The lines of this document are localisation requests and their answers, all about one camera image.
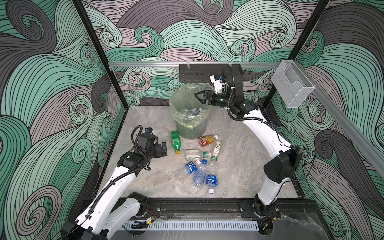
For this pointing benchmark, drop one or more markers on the green plastic bin liner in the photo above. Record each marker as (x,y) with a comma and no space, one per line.
(183,98)

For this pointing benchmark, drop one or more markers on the black wall tray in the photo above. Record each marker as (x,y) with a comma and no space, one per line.
(201,73)

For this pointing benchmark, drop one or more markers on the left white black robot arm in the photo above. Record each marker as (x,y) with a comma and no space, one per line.
(102,219)

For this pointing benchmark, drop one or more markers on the white slotted cable duct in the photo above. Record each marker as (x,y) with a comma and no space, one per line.
(202,226)

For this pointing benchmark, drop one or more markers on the grey mesh waste bin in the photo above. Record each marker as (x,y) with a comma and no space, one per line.
(195,133)

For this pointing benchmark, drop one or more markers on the clear plastic wall holder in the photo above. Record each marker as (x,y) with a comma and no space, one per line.
(292,83)

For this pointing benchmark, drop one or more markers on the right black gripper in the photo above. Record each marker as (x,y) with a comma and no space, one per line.
(209,96)

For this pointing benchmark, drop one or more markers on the clear bottle green cap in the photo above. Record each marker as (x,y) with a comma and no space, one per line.
(197,154)

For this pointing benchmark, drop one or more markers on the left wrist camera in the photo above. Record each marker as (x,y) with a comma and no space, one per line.
(146,141)

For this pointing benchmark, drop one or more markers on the clear bottle blue label white cap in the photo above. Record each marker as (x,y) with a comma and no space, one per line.
(185,170)

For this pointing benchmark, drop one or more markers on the aluminium back rail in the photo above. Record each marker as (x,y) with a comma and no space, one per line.
(166,64)

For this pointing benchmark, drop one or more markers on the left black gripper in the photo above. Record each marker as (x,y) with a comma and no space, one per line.
(158,153)

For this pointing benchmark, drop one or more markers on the aluminium right rail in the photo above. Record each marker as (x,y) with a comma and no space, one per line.
(331,96)

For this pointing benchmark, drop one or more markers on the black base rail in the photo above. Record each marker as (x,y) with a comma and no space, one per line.
(244,207)

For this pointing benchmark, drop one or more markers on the red yellow tea bottle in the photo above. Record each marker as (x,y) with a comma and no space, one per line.
(207,140)

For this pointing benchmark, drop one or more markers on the clear grey bottle white cap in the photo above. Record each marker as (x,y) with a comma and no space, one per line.
(192,113)

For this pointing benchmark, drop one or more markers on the aluminium rail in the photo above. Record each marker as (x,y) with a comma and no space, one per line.
(166,64)
(331,96)

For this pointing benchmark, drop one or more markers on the green bottle yellow cap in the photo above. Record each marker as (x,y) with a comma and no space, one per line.
(176,142)

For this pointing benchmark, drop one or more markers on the clear bottle blue label front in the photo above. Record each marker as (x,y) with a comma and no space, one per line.
(212,176)

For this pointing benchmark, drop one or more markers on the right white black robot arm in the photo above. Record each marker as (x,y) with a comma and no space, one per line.
(285,158)

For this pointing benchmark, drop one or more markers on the clear blue tinted bottle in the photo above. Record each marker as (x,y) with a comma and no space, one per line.
(200,174)

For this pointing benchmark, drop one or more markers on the clear bottle white picture label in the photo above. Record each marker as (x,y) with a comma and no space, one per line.
(216,151)

